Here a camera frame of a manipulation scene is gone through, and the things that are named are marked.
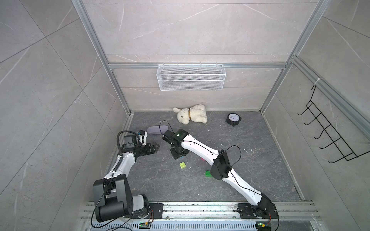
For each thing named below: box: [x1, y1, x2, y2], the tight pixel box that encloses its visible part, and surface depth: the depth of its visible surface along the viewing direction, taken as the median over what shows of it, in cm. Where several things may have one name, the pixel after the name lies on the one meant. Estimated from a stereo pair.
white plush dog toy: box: [172, 103, 208, 125], surface depth 110 cm
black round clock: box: [225, 112, 242, 127], surface depth 113 cm
